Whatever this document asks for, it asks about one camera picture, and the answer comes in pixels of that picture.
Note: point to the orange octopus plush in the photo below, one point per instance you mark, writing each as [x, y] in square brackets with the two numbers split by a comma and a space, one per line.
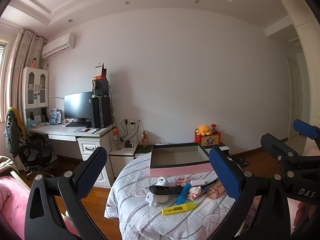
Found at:
[203, 129]

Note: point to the orange-lid clear bottle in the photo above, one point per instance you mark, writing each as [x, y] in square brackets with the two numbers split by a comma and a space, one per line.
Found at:
[117, 142]

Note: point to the pink purple block toy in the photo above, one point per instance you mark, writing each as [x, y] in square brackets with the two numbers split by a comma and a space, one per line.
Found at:
[181, 180]

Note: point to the black office chair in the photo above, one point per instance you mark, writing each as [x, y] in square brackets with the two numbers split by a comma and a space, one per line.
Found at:
[37, 152]

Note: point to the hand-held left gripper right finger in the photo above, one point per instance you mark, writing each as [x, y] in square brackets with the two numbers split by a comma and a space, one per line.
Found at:
[223, 172]

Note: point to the white wall outlet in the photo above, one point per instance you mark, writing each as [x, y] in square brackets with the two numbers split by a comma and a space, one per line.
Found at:
[132, 123]

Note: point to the small white plastic piece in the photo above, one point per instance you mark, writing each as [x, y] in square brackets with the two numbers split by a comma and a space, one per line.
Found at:
[163, 180]

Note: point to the black hair roller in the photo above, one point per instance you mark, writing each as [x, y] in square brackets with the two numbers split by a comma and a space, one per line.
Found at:
[128, 145]

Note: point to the black keyboard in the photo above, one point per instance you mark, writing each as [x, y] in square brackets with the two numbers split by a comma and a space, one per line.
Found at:
[77, 124]

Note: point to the small pink doll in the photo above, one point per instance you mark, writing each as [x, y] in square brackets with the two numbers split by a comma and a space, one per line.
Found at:
[34, 62]

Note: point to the orange snack bag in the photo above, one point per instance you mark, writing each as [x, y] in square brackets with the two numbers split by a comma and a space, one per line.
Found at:
[145, 138]

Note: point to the red cardboard box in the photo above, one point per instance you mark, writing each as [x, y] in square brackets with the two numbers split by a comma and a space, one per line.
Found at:
[103, 73]

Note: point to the blue plastic tube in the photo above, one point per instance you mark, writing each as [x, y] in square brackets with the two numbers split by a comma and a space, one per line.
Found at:
[183, 195]

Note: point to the white desk with drawers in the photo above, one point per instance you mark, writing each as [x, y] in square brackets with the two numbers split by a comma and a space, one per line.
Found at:
[57, 130]

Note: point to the beige curtain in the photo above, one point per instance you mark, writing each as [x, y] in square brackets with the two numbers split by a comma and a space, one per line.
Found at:
[22, 55]

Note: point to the white charger plug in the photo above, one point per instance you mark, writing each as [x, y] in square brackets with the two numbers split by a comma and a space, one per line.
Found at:
[156, 200]

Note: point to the black oblong case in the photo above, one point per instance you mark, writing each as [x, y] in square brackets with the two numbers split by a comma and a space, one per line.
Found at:
[162, 190]

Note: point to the blue white box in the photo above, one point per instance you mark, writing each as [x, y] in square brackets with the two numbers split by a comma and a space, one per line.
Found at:
[55, 117]

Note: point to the red toy crate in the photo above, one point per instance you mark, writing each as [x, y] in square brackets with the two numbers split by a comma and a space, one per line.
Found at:
[207, 140]

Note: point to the black computer tower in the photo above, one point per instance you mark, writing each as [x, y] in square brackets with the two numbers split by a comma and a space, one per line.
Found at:
[101, 112]

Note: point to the black computer monitor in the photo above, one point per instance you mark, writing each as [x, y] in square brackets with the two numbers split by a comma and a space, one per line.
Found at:
[78, 105]

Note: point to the yellow highlighter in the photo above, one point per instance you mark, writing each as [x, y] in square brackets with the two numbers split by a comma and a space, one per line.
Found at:
[177, 208]

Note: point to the white glass-door cabinet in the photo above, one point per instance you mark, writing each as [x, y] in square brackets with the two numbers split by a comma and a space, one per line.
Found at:
[37, 102]

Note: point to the white air conditioner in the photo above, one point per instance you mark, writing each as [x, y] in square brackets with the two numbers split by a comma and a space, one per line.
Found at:
[58, 46]

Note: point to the rose gold metal cup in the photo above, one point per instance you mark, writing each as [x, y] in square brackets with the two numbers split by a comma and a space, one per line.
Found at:
[215, 192]

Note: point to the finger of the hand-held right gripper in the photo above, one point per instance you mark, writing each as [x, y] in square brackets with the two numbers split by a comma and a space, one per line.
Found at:
[305, 129]
[275, 146]

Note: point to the pink storage box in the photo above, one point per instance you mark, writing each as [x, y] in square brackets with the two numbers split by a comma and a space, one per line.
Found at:
[180, 171]

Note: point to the black flat floor pad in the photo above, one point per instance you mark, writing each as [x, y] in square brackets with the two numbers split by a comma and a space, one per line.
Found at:
[240, 162]

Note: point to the white door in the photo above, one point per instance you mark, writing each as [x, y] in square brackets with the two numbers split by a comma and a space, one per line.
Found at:
[295, 100]

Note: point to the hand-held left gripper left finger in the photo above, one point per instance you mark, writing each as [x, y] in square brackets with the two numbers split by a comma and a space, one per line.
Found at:
[91, 170]

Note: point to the pink white block toy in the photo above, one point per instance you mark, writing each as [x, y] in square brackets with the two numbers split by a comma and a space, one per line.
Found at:
[195, 193]

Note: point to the grey striped white quilt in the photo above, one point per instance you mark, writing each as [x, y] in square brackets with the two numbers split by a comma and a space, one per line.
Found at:
[140, 220]

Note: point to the black speaker box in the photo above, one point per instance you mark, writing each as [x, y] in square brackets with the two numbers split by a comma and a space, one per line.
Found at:
[101, 87]

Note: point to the white nightstand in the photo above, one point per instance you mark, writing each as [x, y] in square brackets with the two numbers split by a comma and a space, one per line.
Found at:
[120, 165]

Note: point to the black-top low cabinet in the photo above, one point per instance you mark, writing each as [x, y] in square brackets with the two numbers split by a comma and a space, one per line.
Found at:
[143, 150]

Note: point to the person's right hand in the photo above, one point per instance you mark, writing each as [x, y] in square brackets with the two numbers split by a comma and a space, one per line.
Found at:
[301, 215]

